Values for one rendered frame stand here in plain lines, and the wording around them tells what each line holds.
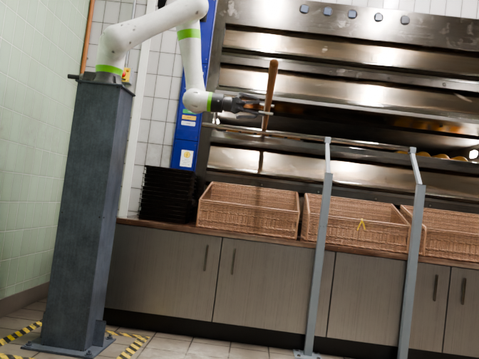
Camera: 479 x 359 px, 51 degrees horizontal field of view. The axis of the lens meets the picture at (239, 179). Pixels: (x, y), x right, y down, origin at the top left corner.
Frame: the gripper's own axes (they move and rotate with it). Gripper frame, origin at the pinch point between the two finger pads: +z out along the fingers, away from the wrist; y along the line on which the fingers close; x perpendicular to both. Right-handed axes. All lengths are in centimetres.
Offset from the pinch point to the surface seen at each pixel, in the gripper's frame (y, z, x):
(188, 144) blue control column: 13, -45, -83
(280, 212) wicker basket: 48, 15, -35
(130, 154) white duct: 24, -81, -85
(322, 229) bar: 54, 37, -25
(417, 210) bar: 38, 84, -24
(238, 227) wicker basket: 59, -6, -36
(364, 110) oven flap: -20, 61, -69
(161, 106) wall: -10, -66, -86
